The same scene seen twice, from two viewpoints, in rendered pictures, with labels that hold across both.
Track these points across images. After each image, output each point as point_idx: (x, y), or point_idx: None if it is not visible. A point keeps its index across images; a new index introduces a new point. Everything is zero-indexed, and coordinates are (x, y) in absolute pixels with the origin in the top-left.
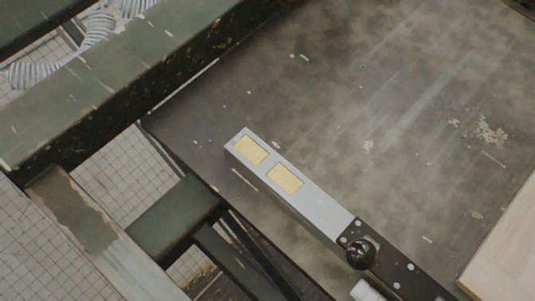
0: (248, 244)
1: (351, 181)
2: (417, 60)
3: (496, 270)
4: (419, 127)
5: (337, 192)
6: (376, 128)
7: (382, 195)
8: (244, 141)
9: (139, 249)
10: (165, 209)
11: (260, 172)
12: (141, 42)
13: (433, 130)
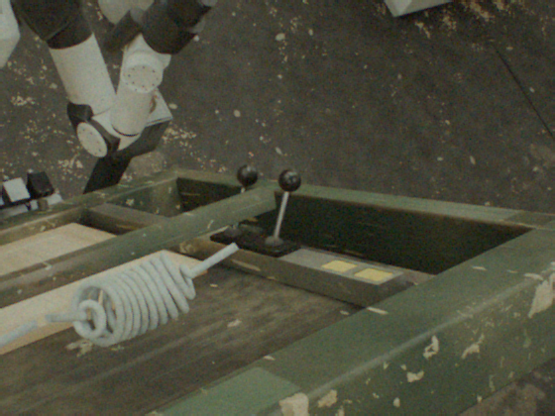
0: None
1: (267, 302)
2: (111, 394)
3: None
4: (165, 340)
5: (285, 295)
6: (216, 334)
7: (239, 299)
8: (380, 277)
9: (481, 219)
10: None
11: (364, 264)
12: (518, 258)
13: (149, 340)
